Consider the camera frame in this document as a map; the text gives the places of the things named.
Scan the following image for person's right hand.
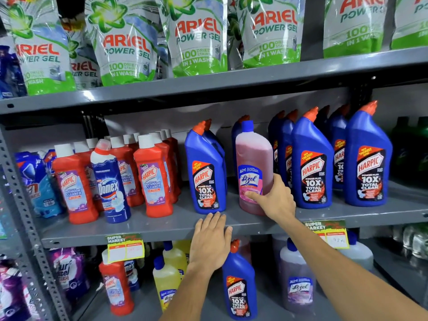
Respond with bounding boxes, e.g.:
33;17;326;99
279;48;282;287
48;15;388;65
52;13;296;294
245;173;297;223

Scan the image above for person's left hand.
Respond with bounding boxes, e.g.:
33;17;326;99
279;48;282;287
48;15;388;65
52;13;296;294
189;212;233;274

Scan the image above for pink floor cleaner bottle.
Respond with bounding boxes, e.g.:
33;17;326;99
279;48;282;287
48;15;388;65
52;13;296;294
235;120;274;216

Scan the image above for person's right forearm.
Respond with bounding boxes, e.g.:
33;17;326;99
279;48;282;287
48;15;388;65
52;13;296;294
277;211;428;321

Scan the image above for person's left forearm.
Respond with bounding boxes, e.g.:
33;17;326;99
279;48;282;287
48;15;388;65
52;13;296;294
160;264;224;321

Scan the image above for grey metal shelf board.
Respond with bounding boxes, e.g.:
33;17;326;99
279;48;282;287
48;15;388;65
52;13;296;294
72;264;428;321
0;46;428;116
35;180;428;250

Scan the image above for yellow floor cleaner bottle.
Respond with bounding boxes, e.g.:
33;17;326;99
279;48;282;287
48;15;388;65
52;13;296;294
152;255;181;312
163;241;188;276

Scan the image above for blue orange-capped cleaner bottle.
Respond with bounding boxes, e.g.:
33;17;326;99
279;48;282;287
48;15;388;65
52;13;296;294
222;239;258;321

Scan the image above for group of red bathroom cleaners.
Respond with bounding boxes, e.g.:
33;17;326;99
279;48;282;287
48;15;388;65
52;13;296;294
52;129;183;225

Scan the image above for yellow-green price label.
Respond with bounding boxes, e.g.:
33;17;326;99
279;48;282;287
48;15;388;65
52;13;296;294
303;219;350;250
106;233;145;264

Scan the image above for white-blue toilet cleaner bottle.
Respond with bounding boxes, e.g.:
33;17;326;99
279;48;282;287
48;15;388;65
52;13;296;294
124;259;140;292
90;139;132;224

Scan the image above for purple floor cleaner bottle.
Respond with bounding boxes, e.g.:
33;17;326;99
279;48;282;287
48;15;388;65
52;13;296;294
279;237;317;313

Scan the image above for red bathroom cleaner bottle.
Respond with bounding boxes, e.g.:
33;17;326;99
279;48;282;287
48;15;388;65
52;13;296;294
99;249;135;317

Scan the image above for row of blue toilet cleaners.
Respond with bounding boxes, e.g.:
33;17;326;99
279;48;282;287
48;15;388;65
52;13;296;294
184;100;394;215

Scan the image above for clear blue-capped cleaner bottle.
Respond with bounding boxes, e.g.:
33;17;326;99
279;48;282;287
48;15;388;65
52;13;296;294
338;230;374;272

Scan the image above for purple detergent pouch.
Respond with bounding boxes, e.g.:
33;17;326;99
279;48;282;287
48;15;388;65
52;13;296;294
48;247;90;302
0;260;41;321

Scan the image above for dark green bottle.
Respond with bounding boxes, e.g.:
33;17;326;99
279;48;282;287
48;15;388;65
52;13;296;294
413;116;428;184
390;116;414;184

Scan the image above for clear plastic bottles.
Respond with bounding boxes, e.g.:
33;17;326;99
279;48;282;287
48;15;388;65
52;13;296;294
393;223;428;262

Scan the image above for light blue detergent pouch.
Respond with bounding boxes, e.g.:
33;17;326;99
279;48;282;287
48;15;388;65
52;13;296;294
15;150;65;218

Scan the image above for grey perforated rack upright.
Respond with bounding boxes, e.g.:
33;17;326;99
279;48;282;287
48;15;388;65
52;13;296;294
0;125;73;321

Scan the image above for row of green-white detergent pouches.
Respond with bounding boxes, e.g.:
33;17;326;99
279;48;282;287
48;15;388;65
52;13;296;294
0;0;428;97

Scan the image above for dark blue detergent pouch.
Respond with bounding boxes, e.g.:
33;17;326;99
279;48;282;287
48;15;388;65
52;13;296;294
0;45;28;99

